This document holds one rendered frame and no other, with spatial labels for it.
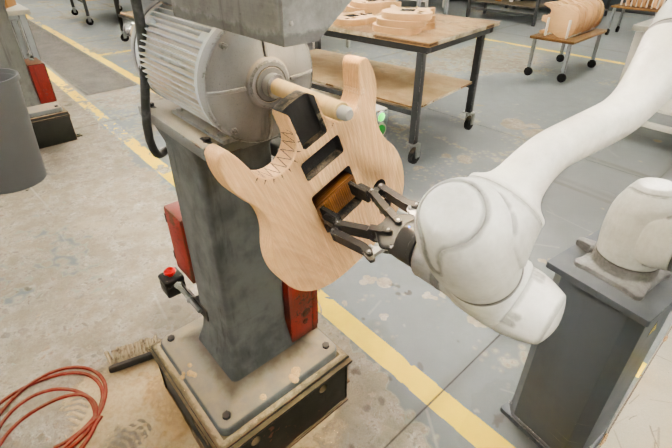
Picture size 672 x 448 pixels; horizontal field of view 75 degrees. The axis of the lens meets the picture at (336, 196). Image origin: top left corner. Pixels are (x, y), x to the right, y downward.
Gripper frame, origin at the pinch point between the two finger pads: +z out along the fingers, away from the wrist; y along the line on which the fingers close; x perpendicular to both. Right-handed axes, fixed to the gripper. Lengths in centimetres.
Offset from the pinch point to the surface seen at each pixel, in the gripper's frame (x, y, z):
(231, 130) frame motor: 13.7, -5.6, 20.1
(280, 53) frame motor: 21.7, 10.0, 19.0
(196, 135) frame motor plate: 9.3, -8.3, 34.3
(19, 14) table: -22, 17, 450
